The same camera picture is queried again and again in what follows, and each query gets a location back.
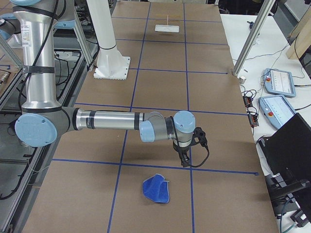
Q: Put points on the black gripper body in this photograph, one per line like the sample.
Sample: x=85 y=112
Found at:
x=183 y=151

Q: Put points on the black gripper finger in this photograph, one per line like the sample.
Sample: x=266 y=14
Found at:
x=185 y=160

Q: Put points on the blue towel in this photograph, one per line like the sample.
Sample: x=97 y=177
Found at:
x=156 y=188

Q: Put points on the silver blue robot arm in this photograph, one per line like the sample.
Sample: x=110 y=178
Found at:
x=44 y=119
x=10 y=25

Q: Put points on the white wooden towel rack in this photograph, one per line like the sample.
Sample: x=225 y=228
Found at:
x=167 y=28

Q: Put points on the lower black orange connector box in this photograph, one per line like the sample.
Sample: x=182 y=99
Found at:
x=252 y=120

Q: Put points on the black orange connector box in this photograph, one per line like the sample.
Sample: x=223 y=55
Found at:
x=252 y=120
x=247 y=101

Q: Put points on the upper black orange connector box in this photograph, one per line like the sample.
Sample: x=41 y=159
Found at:
x=247 y=101

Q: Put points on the small silver cylinder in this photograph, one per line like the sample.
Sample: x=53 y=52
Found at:
x=242 y=79

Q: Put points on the lower teach pendant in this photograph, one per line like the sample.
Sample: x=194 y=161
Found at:
x=277 y=109

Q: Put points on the teach pendant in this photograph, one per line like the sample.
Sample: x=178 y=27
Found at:
x=278 y=81
x=277 y=109

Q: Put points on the black laptop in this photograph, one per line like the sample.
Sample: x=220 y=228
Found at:
x=288 y=150

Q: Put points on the upper teach pendant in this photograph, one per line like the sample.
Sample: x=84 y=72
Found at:
x=278 y=81

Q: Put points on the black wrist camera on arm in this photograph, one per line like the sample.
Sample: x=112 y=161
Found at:
x=199 y=137

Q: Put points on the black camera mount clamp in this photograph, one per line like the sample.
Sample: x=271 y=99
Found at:
x=281 y=194

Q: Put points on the white camera post with base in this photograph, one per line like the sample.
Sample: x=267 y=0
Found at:
x=110 y=62

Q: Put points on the aluminium frame post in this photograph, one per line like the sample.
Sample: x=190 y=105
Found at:
x=261 y=17

